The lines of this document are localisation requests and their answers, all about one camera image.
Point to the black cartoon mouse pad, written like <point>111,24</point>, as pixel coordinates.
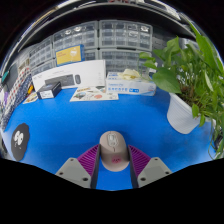
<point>25,146</point>

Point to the navy polka dot cloth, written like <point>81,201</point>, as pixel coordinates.
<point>11,110</point>

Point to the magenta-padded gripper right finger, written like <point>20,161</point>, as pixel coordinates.
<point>151,170</point>

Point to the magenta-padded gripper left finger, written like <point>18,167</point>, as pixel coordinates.
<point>75,170</point>

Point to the long white keyboard box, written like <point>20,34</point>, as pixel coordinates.
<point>90,71</point>

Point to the red white checked cloth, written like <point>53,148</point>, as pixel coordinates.
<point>18,88</point>

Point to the small black box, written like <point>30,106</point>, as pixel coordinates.
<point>48,90</point>

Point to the beige computer mouse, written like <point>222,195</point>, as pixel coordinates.
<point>114,150</point>

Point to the dark wall shelf unit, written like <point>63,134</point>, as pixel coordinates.
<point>100,8</point>

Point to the yellow and blue box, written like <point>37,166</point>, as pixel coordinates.
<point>68,55</point>

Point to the pale yellow gloves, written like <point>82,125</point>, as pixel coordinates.
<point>129,74</point>

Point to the green potted plant white pot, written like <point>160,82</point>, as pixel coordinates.
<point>181,115</point>

